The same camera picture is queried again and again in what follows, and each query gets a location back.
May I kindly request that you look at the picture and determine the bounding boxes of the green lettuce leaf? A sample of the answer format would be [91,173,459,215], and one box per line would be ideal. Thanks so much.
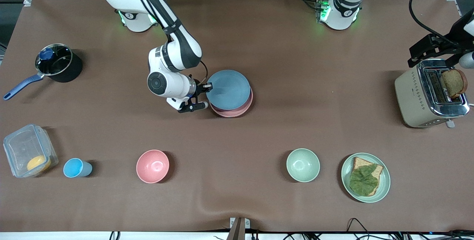
[349,164,379,197]

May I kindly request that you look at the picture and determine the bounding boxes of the black looped cable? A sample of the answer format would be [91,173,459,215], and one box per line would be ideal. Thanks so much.
[346,218,371,240]

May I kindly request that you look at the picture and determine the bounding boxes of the beige chrome toaster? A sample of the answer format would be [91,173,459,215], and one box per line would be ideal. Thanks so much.
[394,59,470,129]

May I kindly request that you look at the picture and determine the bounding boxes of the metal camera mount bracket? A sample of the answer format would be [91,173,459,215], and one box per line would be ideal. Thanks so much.
[230,217,251,240]

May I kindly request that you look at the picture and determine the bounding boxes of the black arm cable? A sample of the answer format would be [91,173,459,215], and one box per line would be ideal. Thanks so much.
[199,60,209,85]
[409,0,460,46]

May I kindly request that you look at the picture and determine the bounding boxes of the brown table mat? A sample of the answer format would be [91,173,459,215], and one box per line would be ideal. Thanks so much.
[0,0,474,233]

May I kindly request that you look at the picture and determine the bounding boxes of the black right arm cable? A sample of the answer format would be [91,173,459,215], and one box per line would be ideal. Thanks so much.
[199,60,209,85]

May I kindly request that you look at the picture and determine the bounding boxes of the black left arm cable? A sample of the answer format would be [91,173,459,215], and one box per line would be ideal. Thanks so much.
[409,0,460,46]

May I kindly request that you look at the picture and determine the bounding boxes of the blue plate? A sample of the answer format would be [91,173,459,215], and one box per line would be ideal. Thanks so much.
[206,70,251,110]

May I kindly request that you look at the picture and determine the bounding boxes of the glass lid blue knob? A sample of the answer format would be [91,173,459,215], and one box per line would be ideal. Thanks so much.
[35,43,73,77]

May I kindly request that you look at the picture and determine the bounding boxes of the brown toast slice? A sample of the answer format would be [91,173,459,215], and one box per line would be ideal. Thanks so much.
[441,69,468,99]

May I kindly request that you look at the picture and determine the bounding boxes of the bread slice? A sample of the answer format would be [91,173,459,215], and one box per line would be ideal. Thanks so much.
[349,157,384,197]

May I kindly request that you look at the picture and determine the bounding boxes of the clear plastic container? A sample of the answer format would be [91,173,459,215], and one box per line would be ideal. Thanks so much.
[3,124,59,179]

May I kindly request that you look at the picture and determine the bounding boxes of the pink bowl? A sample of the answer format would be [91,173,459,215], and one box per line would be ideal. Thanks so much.
[136,149,170,184]

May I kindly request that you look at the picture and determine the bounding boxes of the green bowl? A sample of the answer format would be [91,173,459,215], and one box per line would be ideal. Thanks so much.
[286,148,321,183]

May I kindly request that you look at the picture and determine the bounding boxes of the black saucepan blue handle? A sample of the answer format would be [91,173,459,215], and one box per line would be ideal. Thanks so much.
[3,43,83,101]

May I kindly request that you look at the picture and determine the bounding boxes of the blue cup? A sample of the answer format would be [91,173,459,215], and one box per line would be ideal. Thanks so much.
[63,158,93,179]

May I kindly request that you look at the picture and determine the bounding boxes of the green plate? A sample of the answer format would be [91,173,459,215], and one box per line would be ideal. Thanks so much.
[341,153,391,203]

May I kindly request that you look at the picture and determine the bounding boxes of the pink plate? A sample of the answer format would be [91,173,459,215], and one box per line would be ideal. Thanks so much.
[210,88,254,118]

